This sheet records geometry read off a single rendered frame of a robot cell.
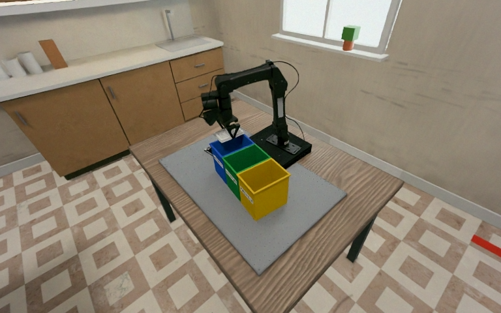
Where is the white well plate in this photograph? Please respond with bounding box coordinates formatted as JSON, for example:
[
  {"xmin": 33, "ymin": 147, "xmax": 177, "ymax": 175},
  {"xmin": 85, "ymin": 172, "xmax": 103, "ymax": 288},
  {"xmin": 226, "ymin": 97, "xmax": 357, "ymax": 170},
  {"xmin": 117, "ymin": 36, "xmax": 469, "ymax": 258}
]
[{"xmin": 213, "ymin": 128, "xmax": 244, "ymax": 143}]

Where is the blue bin with label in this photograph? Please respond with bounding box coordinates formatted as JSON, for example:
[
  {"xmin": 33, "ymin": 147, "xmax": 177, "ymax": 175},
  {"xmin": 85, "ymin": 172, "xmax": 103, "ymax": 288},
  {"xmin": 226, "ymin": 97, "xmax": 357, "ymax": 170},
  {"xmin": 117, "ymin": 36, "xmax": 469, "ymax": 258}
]
[{"xmin": 209, "ymin": 134, "xmax": 255, "ymax": 184}]

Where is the yellow open bin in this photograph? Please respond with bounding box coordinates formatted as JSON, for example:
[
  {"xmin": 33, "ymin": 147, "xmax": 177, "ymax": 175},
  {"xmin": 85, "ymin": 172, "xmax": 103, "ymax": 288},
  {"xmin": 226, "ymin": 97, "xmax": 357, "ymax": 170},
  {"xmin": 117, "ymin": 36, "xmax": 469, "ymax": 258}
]
[{"xmin": 236, "ymin": 158, "xmax": 291, "ymax": 221}]

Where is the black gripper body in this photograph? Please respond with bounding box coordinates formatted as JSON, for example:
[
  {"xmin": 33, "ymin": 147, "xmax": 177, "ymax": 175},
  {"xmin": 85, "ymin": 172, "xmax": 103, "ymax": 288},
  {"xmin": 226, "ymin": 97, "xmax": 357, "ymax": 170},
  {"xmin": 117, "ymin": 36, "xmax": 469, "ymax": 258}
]
[{"xmin": 220, "ymin": 107, "xmax": 238, "ymax": 130}]

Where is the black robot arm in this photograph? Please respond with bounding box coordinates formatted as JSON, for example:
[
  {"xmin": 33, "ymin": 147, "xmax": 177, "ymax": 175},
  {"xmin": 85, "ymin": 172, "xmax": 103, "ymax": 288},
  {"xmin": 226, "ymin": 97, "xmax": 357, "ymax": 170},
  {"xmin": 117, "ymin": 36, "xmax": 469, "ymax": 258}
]
[{"xmin": 201, "ymin": 59, "xmax": 301, "ymax": 155}]

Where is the green bin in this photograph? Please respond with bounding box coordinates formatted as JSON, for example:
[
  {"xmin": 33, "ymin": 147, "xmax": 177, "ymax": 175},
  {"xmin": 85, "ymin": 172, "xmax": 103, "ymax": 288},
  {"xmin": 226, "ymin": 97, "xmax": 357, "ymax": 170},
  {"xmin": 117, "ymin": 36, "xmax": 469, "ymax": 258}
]
[{"xmin": 222, "ymin": 144, "xmax": 271, "ymax": 201}]

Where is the black rectangular frame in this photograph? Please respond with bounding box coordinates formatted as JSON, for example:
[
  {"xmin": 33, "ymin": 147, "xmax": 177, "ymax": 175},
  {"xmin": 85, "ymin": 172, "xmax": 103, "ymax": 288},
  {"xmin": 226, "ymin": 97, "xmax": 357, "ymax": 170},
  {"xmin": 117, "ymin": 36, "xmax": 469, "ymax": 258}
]
[{"xmin": 204, "ymin": 146, "xmax": 213, "ymax": 156}]

